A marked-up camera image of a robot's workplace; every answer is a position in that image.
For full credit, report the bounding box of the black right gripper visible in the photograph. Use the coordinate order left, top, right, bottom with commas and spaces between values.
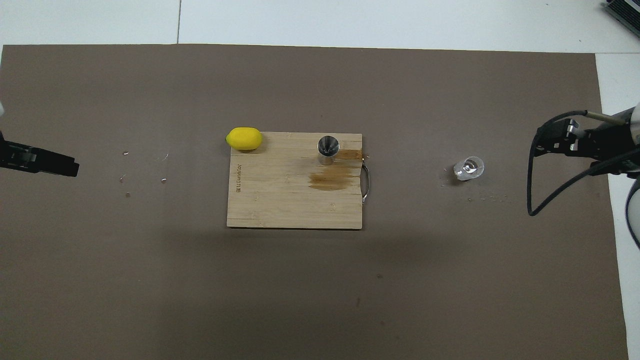
534, 119, 640, 173

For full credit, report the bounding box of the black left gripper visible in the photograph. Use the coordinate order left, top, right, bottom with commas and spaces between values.
0, 141, 80, 177

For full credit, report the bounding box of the clear glass cup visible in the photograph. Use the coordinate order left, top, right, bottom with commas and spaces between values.
453, 156, 485, 182

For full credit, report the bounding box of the steel jigger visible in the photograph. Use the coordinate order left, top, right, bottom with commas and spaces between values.
317, 135, 340, 166

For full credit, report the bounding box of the grey ribbed device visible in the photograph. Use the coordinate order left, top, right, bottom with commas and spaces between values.
602, 0, 640, 38

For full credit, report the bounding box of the yellow lemon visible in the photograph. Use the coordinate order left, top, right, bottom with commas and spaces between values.
225, 127, 263, 152

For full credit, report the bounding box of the brown table mat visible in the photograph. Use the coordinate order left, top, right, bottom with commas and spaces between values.
0, 44, 630, 360

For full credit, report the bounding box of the wooden cutting board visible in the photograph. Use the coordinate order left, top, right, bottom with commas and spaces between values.
226, 131, 372, 230

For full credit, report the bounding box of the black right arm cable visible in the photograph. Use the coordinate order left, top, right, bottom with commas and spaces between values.
527, 110, 640, 217

